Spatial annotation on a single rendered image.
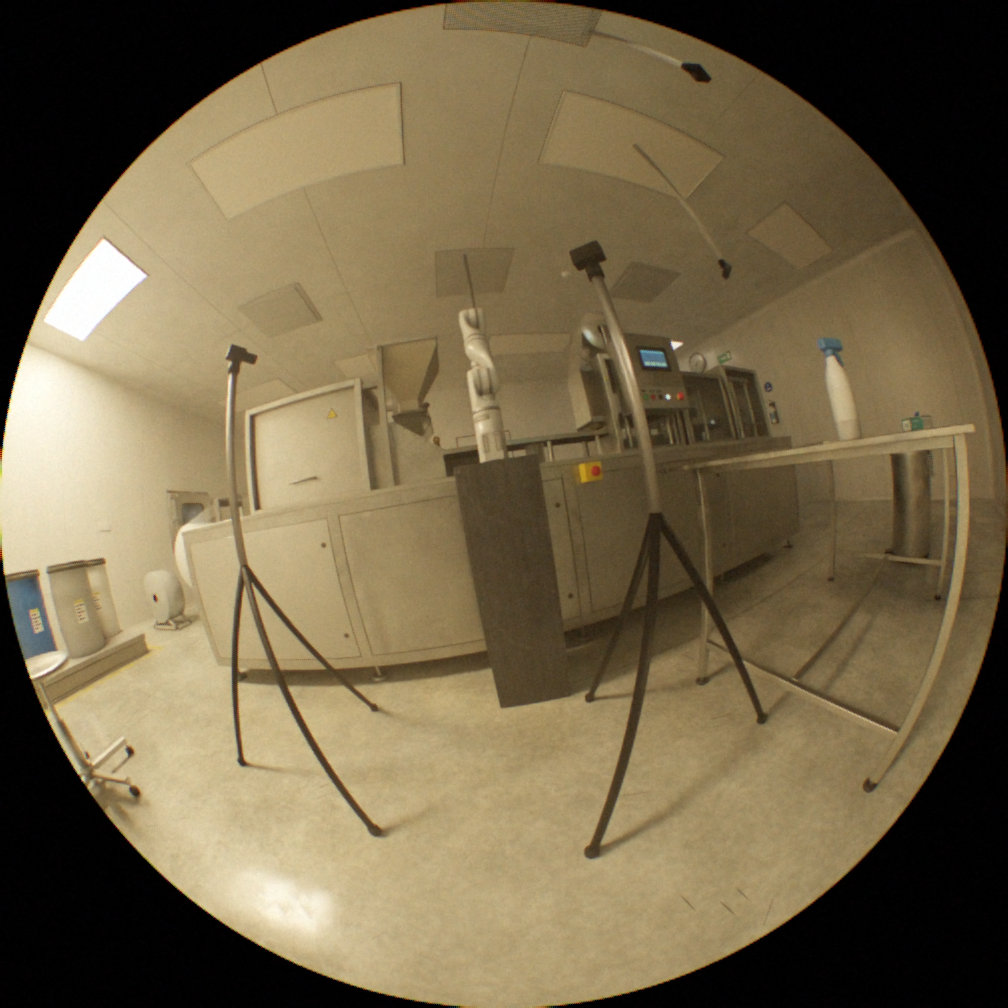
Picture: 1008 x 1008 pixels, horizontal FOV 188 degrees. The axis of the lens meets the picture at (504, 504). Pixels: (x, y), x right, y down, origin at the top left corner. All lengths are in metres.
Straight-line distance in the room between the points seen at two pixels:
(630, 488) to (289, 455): 1.55
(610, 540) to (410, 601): 0.84
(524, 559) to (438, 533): 0.39
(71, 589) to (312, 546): 2.15
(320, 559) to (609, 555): 1.17
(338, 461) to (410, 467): 0.34
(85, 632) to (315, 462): 2.26
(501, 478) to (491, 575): 0.28
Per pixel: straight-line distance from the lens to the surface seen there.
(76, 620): 2.86
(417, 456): 1.42
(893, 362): 4.39
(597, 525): 1.27
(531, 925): 0.71
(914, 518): 2.22
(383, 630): 1.27
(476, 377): 1.01
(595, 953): 0.70
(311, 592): 1.33
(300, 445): 1.54
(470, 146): 2.21
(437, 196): 2.39
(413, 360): 1.55
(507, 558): 0.87
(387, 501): 1.16
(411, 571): 1.18
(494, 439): 0.95
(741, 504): 1.91
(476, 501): 0.86
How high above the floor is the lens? 0.70
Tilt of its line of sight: 1 degrees down
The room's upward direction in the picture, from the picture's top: 9 degrees counter-clockwise
